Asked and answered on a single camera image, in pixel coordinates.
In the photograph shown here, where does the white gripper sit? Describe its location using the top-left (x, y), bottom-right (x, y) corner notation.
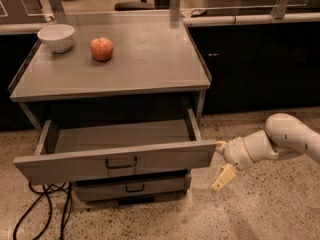
top-left (212, 137), bottom-right (254, 191)

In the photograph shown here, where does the grey top drawer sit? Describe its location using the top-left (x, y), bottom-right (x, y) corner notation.
top-left (14, 110), bottom-right (216, 185)

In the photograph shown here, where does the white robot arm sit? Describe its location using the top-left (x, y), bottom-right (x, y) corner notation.
top-left (212, 113), bottom-right (320, 191)

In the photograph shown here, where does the grey drawer cabinet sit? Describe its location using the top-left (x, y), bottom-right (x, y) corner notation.
top-left (7, 11), bottom-right (212, 206)

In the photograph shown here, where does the dark counter cabinet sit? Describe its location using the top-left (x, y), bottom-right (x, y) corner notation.
top-left (189, 22), bottom-right (320, 114)

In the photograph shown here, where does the red apple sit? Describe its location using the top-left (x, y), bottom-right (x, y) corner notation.
top-left (90, 36), bottom-right (113, 61)

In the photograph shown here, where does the black office chair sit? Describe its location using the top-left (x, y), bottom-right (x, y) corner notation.
top-left (114, 0), bottom-right (155, 11)

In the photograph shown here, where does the white ceramic bowl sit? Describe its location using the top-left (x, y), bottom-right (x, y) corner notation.
top-left (37, 24), bottom-right (75, 53)

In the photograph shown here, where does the black floor cable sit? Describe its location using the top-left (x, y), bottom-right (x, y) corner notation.
top-left (12, 182), bottom-right (68, 240)
top-left (59, 182), bottom-right (74, 240)

